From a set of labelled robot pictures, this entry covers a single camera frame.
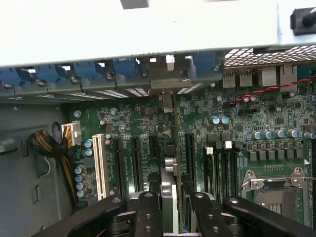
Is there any silver USB port block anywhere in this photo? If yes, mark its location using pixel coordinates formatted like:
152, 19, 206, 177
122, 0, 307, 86
256, 68, 277, 87

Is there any blue card retention latch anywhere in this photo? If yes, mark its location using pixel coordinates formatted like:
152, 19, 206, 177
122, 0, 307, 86
73, 61, 106, 83
113, 58, 140, 82
34, 64, 66, 86
0, 68, 32, 88
192, 53, 224, 79

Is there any open black PC case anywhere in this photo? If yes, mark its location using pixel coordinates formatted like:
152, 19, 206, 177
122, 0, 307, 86
0, 0, 316, 223

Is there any red black twisted wire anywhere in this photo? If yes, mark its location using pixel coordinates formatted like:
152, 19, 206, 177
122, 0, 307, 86
228, 76, 316, 106

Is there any silver ethernet port block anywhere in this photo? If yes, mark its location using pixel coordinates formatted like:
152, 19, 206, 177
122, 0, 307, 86
280, 64, 299, 93

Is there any short black expansion slot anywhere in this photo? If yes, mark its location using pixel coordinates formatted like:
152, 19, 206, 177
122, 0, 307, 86
148, 135, 160, 159

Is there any silver display port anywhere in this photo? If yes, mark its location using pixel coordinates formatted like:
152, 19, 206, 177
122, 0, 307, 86
238, 70, 254, 87
222, 70, 237, 89

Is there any white PCI expansion slot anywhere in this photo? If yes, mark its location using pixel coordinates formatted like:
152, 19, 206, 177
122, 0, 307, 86
92, 133, 111, 201

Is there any thin white wire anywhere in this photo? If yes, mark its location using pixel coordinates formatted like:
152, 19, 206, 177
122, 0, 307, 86
44, 156, 56, 177

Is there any black case lock ring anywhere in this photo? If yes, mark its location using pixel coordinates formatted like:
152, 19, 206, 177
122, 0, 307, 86
290, 6, 316, 37

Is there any CPU socket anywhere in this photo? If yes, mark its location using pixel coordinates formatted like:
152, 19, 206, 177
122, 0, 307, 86
241, 169, 312, 223

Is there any white power connector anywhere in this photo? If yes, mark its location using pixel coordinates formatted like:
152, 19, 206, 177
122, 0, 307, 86
61, 122, 82, 147

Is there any green motherboard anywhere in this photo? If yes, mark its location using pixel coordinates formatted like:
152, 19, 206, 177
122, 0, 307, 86
60, 66, 316, 228

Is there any long black expansion slot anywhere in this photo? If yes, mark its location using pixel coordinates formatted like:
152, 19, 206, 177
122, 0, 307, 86
130, 135, 144, 194
184, 132, 196, 185
112, 136, 127, 197

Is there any yellow black wire bundle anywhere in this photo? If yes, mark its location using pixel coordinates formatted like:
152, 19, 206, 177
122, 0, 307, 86
27, 128, 82, 207

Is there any black RAM slot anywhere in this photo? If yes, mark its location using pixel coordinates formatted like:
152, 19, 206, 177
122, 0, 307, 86
232, 141, 241, 198
224, 141, 232, 198
215, 141, 224, 198

